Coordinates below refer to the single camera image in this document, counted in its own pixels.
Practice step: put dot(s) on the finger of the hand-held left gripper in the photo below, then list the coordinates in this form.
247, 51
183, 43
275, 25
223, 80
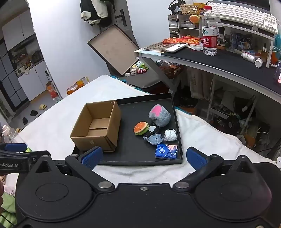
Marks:
15, 147

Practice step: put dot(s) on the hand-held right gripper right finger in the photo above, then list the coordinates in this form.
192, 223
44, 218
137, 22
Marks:
196, 157

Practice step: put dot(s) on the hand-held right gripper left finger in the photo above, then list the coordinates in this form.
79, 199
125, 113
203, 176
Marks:
92, 156

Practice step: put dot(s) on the brown cardboard box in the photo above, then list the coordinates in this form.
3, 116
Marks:
87, 142

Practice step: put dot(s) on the white plastic bag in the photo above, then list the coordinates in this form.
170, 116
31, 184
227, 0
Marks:
170, 135

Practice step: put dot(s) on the black shallow tray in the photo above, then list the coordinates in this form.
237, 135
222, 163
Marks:
131, 154

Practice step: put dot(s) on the blue denim stuffed toy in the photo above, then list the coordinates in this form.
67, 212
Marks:
154, 139

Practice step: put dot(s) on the grey and pink plush toy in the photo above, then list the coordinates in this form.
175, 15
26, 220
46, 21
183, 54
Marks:
162, 118

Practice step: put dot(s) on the green tissue pack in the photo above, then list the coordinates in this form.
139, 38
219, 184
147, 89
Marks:
28, 150

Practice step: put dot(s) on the clear plastic bottle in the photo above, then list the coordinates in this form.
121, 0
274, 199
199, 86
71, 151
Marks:
7, 134

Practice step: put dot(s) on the pale pink cloth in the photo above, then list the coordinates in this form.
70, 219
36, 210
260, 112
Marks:
9, 185

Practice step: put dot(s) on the black slipper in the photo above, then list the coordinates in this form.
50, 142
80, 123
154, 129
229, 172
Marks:
25, 121
34, 113

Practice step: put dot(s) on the light green cloth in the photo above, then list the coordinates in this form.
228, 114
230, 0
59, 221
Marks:
8, 207

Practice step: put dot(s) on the yellow slipper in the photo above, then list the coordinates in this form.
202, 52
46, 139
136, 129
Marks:
42, 107

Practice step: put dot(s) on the black and white small toy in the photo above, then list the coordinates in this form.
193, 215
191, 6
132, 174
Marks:
153, 129

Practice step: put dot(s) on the burger plush toy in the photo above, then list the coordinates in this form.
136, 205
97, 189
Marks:
141, 128

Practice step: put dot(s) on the black grid door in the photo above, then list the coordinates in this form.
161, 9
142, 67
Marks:
11, 83

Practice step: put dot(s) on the orange carton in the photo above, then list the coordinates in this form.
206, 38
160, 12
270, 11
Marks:
51, 89

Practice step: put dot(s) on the white cabinet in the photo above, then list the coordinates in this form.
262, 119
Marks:
33, 81

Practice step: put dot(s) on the orange snack box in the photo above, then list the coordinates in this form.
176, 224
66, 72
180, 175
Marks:
76, 86

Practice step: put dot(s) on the white floor rack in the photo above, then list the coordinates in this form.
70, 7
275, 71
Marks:
53, 83

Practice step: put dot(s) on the white tote bag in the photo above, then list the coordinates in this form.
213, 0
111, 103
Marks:
200, 83

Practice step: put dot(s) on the cluttered kitchen shelf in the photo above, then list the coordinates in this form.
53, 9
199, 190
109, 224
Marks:
24, 60

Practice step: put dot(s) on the red basket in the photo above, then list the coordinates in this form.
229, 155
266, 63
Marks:
172, 70

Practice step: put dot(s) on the white and green bottle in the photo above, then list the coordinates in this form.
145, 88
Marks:
136, 64

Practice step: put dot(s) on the green toy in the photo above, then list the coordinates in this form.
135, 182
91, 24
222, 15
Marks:
143, 65

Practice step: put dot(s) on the clear plastic bag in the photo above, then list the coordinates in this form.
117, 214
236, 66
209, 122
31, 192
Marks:
195, 47

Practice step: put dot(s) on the brown shallow box lid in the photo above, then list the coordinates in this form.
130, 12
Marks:
112, 48

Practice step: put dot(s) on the white remote control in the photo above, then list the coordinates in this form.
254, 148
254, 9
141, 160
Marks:
176, 47

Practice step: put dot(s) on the white pill bottle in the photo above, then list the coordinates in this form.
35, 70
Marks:
258, 62
249, 57

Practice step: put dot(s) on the red snack packet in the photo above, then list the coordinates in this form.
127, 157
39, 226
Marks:
175, 40

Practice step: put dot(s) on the dark patterned board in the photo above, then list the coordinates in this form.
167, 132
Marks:
153, 46

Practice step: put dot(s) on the panda figurine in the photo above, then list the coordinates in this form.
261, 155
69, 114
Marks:
220, 36

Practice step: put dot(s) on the clear water bottle red label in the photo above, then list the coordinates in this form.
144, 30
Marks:
209, 32

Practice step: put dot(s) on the grey drawer organizer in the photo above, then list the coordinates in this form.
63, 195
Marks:
184, 24

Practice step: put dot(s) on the orange round plush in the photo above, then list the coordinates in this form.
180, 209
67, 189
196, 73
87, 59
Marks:
195, 18

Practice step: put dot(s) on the white desk riser shelf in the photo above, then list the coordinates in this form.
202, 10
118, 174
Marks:
241, 25

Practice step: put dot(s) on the hanging dark jackets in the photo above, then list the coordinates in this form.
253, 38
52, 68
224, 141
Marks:
96, 11

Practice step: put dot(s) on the wicker basket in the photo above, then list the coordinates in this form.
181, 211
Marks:
190, 9

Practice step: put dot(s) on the white keyboard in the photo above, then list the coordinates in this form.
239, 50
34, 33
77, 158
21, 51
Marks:
241, 13

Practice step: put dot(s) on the black desk with grey frame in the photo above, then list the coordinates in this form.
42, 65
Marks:
219, 63

